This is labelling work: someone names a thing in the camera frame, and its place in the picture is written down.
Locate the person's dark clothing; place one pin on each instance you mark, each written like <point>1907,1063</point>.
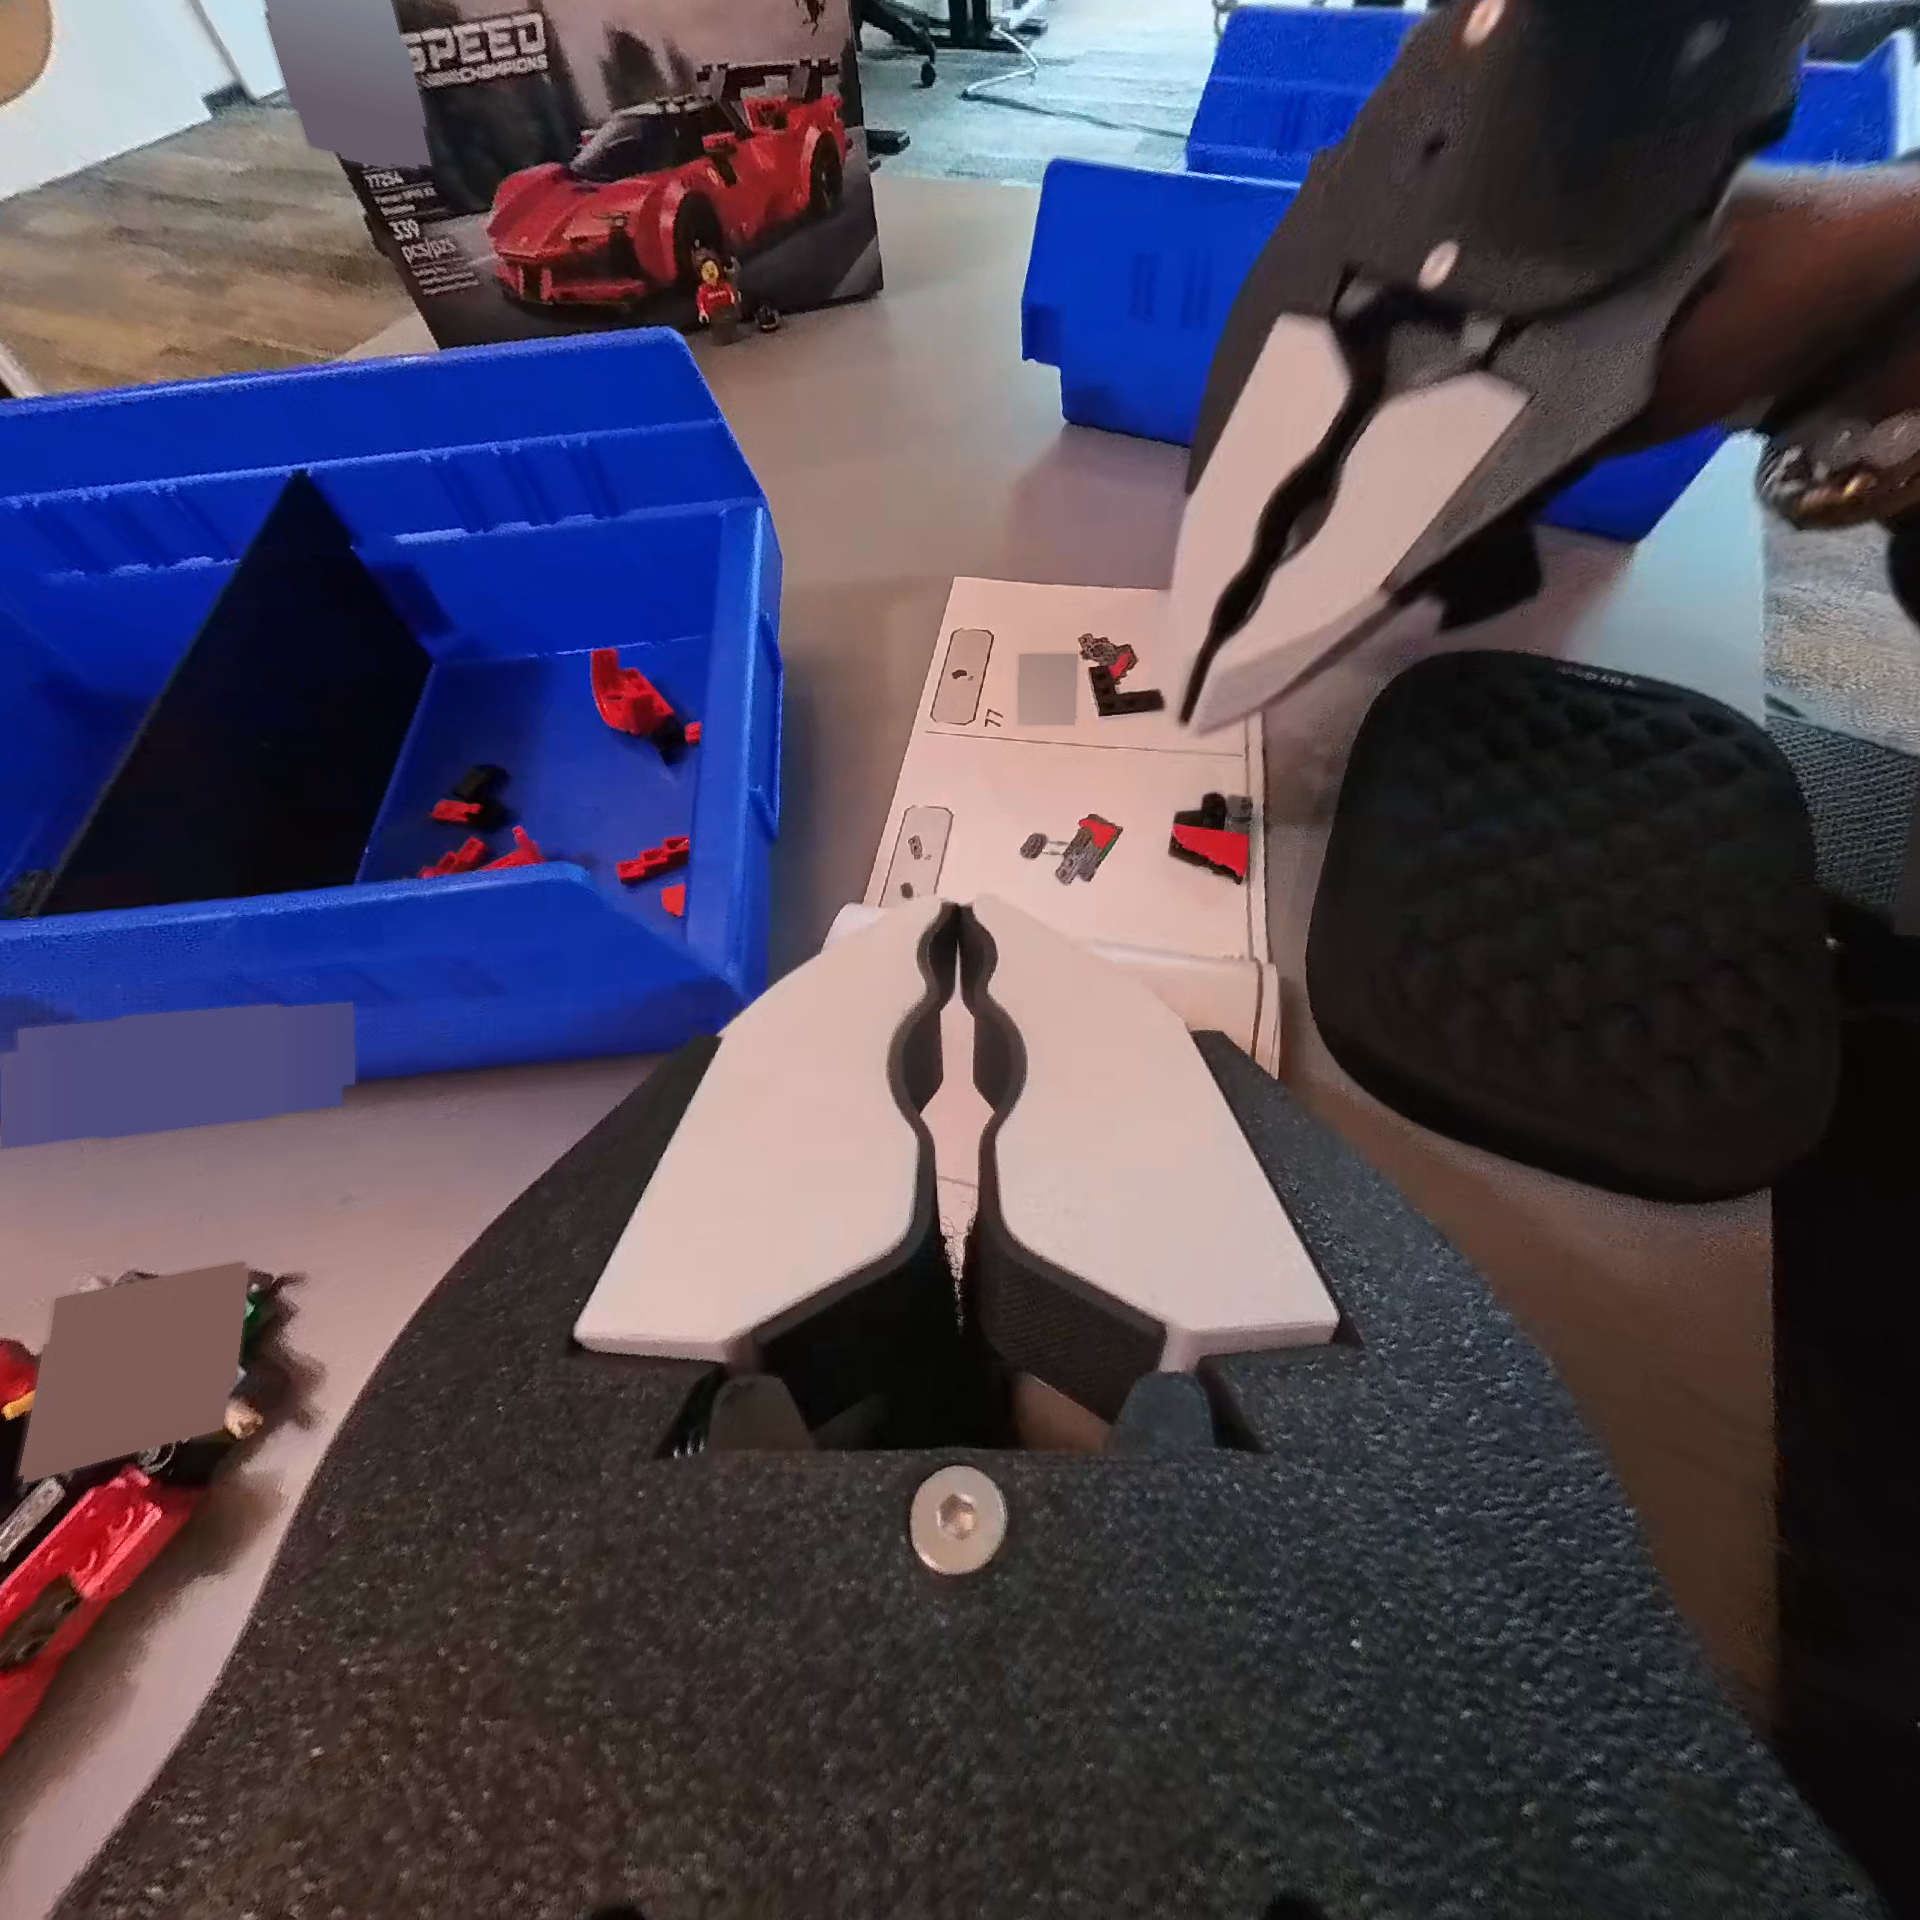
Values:
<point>1861,1349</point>

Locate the toy instruction booklet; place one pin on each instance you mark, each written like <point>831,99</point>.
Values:
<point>974,781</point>

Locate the large blue storage bin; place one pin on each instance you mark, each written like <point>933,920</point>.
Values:
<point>494,494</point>

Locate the black quilted pouch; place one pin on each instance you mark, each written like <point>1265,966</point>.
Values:
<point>1575,931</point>

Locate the black office chair base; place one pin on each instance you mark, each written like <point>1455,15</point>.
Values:
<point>902,31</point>

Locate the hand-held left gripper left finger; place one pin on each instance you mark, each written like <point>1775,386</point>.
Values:
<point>763,1172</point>

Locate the red toy car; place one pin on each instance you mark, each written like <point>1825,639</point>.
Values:
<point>77,1576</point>

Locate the black bin divider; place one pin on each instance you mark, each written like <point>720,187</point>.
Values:
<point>224,720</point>

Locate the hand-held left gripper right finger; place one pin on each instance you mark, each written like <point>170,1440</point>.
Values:
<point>1154,1186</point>

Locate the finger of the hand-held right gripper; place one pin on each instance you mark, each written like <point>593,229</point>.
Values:
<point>1395,494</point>
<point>1259,436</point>

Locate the toy car set box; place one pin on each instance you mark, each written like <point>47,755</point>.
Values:
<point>675,182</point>

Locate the grey mesh chair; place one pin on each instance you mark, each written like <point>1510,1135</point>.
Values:
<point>1875,810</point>

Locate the person's right hand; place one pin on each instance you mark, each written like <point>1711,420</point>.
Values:
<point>1816,300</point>

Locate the pile of red toy bricks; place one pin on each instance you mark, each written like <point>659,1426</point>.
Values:
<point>623,693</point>

